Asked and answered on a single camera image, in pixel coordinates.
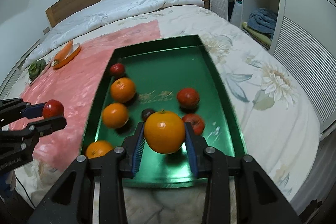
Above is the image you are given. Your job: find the red apple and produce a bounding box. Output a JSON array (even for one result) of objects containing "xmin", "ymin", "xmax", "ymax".
[
  {"xmin": 182, "ymin": 113, "xmax": 205, "ymax": 136},
  {"xmin": 42, "ymin": 100, "xmax": 64, "ymax": 119},
  {"xmin": 177, "ymin": 88, "xmax": 200, "ymax": 109},
  {"xmin": 109, "ymin": 63, "xmax": 125, "ymax": 77}
]

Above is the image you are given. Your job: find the small back orange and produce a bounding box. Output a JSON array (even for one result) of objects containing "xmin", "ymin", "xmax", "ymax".
[{"xmin": 144, "ymin": 110, "xmax": 186, "ymax": 155}]

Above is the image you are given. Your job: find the dark plum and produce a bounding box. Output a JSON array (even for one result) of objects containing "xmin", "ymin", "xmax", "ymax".
[{"xmin": 141, "ymin": 108, "xmax": 155, "ymax": 122}]

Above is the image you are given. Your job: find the blue gloved left hand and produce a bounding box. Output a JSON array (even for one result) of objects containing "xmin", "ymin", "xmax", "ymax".
[{"xmin": 0, "ymin": 170, "xmax": 16, "ymax": 199}]

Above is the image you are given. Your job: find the white plate blue rim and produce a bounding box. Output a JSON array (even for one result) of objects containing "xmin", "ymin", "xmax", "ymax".
[{"xmin": 28, "ymin": 59, "xmax": 51, "ymax": 85}]

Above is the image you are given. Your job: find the green leafy vegetable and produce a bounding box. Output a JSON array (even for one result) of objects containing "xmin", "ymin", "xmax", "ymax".
[{"xmin": 28, "ymin": 59, "xmax": 47, "ymax": 81}]

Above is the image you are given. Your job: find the pink plastic sheet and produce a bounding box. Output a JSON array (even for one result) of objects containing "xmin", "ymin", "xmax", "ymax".
[{"xmin": 21, "ymin": 20, "xmax": 161, "ymax": 171}]

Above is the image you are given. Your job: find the floral bed sheet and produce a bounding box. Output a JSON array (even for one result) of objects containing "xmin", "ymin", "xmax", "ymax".
[{"xmin": 15, "ymin": 5, "xmax": 320, "ymax": 223}]

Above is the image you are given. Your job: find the orange carrot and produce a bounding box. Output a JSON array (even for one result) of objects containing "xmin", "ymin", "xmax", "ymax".
[{"xmin": 52, "ymin": 40, "xmax": 73, "ymax": 67}]

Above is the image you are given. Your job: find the orange rimmed plate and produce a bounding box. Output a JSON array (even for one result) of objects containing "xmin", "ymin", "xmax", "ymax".
[{"xmin": 51, "ymin": 41, "xmax": 81, "ymax": 70}]

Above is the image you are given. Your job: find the green rectangular tray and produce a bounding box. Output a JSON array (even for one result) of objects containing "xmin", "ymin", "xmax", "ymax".
[{"xmin": 81, "ymin": 35, "xmax": 247, "ymax": 156}]

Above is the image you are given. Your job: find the white duvet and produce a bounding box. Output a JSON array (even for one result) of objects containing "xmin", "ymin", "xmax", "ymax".
[{"xmin": 22, "ymin": 0, "xmax": 204, "ymax": 69}]

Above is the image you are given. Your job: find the blue folded towel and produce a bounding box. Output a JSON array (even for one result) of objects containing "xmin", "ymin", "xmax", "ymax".
[{"xmin": 247, "ymin": 8, "xmax": 277, "ymax": 40}]

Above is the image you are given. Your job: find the white bag on floor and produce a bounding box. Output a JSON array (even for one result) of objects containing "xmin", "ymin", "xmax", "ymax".
[{"xmin": 230, "ymin": 0, "xmax": 243, "ymax": 28}]

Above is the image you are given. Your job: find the white wardrobe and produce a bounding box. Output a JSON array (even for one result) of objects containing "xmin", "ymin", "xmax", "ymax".
[{"xmin": 207, "ymin": 0, "xmax": 335, "ymax": 138}]

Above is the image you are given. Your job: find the wall socket left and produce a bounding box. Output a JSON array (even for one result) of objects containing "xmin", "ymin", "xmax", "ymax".
[{"xmin": 43, "ymin": 27, "xmax": 50, "ymax": 35}]

